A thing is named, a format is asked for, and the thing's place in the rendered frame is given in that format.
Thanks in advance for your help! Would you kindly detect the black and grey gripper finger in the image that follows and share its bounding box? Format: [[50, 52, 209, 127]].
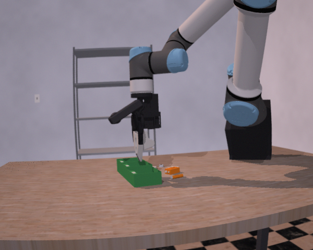
[[132, 128, 140, 161], [136, 119, 155, 161]]

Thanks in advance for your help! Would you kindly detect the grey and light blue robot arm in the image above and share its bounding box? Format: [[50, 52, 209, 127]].
[[129, 0, 277, 127]]

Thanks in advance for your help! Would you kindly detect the green rack of three bins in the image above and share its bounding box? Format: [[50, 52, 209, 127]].
[[117, 157, 162, 188]]

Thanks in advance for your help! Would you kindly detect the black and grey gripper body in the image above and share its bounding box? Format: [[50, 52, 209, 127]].
[[131, 93, 161, 131]]

